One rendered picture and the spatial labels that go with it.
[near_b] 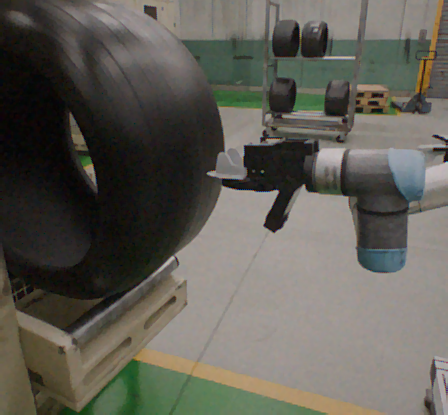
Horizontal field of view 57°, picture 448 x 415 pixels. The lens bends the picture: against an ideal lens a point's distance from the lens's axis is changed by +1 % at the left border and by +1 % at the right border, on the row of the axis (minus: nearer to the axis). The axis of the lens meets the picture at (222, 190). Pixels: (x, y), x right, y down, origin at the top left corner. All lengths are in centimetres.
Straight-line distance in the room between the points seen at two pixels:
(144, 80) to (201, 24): 1203
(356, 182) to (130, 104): 36
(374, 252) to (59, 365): 54
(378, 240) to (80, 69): 51
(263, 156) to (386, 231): 22
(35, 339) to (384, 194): 61
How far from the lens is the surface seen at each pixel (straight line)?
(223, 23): 1245
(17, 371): 87
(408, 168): 62
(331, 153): 65
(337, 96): 601
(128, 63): 67
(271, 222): 71
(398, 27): 1177
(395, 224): 65
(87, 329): 83
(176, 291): 100
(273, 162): 66
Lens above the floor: 141
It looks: 20 degrees down
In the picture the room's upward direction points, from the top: straight up
